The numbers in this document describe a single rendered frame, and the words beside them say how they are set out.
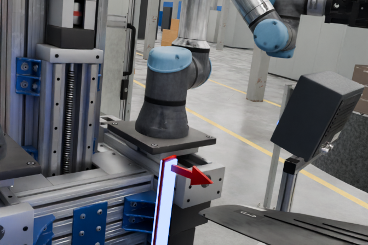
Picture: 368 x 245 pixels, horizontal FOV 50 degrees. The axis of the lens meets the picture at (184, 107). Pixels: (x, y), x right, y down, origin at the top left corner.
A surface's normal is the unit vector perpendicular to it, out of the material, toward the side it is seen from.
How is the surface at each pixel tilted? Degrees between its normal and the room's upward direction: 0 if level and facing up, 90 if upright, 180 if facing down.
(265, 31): 90
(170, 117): 72
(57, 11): 90
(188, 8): 90
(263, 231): 10
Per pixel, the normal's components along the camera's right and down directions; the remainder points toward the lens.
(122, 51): 0.81, 0.22
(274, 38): -0.41, 0.15
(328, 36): -0.88, 0.00
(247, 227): 0.23, -0.97
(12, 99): 0.64, 0.25
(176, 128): 0.56, -0.05
